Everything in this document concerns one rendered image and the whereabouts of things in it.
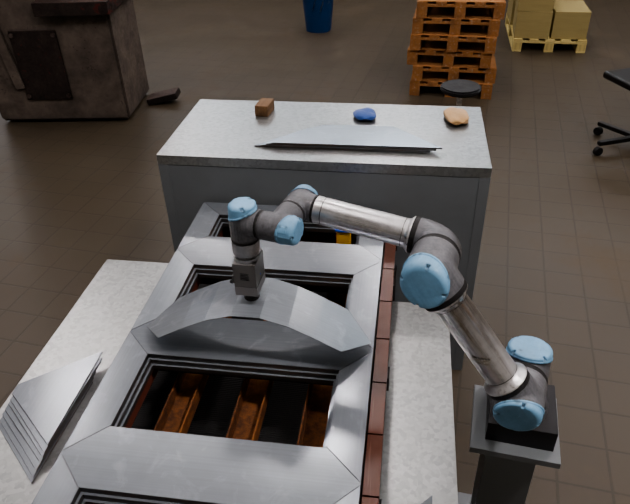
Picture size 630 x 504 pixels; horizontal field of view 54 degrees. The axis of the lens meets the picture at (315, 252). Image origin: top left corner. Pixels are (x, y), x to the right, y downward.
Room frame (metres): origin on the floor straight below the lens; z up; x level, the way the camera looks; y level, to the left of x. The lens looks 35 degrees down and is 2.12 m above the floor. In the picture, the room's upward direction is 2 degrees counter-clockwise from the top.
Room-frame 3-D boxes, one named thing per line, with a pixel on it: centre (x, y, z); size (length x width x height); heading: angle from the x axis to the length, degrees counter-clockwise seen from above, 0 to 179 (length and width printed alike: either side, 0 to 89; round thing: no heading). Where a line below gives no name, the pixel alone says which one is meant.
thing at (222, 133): (2.45, -0.07, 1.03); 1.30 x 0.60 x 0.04; 81
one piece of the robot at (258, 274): (1.37, 0.19, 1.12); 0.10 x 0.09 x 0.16; 78
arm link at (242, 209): (1.36, 0.18, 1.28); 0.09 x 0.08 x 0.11; 66
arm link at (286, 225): (1.34, 0.08, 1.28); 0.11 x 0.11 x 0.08; 66
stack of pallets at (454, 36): (6.02, -1.40, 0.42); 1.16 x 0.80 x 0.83; 167
